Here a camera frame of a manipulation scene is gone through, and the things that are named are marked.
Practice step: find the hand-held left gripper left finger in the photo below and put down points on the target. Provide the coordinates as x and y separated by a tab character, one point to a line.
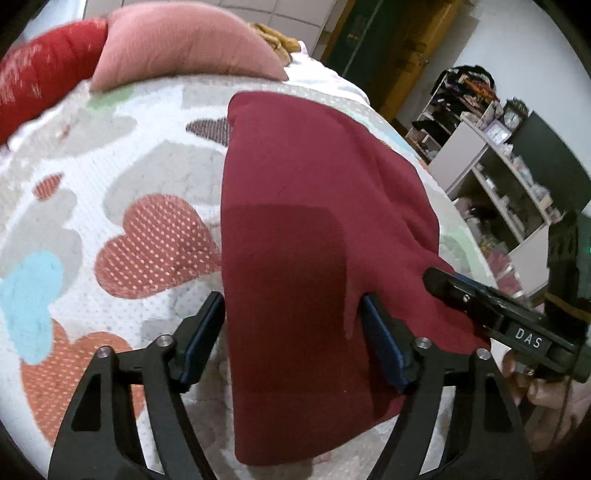
203	341

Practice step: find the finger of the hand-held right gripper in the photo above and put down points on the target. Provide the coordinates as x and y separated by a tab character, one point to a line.
457	288

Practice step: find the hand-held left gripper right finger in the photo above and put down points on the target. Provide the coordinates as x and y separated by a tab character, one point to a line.
383	341

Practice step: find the dark red garment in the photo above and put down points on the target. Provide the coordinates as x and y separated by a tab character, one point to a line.
300	230

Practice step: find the person's right hand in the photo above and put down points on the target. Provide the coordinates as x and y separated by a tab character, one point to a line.
545	406

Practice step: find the white shelf unit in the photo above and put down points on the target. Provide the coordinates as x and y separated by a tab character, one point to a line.
489	175

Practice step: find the dark board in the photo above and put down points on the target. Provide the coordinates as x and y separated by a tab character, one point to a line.
549	152

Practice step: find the heart printed blanket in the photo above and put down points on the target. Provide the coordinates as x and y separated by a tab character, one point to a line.
152	184

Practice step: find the small table clock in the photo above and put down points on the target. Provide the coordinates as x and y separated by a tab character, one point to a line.
513	116

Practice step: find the dark green door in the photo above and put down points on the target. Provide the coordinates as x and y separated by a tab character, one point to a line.
369	41

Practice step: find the pink pillow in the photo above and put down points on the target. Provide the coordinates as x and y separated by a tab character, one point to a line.
184	46

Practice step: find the tan knitted cloth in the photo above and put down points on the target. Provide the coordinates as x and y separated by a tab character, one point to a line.
277	39

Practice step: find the red floral quilt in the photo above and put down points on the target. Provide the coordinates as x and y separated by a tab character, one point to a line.
41	78

